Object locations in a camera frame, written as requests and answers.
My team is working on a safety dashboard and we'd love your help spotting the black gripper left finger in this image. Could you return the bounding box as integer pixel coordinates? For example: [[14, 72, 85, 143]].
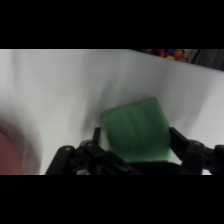
[[44, 126, 141, 175]]

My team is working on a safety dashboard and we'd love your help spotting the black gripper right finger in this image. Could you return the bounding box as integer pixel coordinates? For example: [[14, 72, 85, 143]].
[[168, 126, 224, 175]]

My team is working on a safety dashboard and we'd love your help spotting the green triangle soft block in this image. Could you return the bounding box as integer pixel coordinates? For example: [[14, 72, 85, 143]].
[[99, 96, 173, 164]]

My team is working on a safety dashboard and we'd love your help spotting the pile of colourful toys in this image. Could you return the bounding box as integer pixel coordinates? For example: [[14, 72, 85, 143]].
[[150, 49, 195, 64]]

